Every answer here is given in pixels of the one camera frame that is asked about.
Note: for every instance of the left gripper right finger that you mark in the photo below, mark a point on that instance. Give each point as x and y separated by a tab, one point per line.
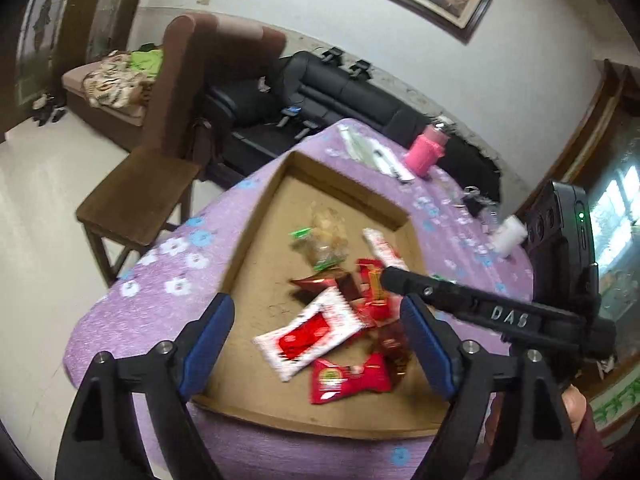
533	439

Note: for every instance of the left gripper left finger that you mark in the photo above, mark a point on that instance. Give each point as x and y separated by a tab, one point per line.
102	439

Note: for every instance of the red black-label snack bar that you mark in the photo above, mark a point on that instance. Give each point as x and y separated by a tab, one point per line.
375	306

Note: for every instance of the white red square packet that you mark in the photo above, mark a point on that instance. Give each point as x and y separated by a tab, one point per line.
322	326

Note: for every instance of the red round-logo packet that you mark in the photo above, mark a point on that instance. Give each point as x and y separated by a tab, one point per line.
331	382

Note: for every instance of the green-end clear candy packet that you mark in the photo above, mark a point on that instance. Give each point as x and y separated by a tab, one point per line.
322	247

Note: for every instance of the clear biscuit packet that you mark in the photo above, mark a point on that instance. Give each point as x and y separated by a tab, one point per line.
326	217

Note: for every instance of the red white small packet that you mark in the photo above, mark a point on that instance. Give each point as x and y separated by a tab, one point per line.
383	250

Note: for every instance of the dark red gold-character packet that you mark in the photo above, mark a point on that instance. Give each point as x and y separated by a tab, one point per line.
334	277

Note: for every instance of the person right forearm sleeve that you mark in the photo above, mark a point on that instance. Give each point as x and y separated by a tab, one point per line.
593	457

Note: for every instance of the person right hand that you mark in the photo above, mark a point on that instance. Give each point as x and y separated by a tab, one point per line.
576	406

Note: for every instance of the white plastic jar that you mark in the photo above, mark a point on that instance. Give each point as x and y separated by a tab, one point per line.
511	233

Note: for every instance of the clear glass cup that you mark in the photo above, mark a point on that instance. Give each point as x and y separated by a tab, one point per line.
490	218

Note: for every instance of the black small pouch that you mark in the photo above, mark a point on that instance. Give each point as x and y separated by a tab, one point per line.
473	200

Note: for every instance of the pink sleeved thermos bottle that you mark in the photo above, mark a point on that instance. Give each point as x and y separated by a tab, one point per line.
427	148

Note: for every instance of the cardboard tray box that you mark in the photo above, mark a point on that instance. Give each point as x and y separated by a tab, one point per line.
310	299

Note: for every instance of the black pen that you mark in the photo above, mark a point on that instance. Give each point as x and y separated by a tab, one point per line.
387	165

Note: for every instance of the white notepad paper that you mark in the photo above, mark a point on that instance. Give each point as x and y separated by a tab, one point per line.
360	149

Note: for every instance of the wooden chair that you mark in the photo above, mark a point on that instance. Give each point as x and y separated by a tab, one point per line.
132	205

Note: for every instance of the black leather sofa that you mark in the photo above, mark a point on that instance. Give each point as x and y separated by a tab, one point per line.
256	120

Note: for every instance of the patterned blanket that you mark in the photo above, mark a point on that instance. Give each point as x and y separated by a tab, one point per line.
123	79

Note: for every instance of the brown armchair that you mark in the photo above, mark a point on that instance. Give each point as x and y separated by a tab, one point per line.
199	49

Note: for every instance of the wooden glass doors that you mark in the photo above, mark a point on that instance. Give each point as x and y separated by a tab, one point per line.
41	40

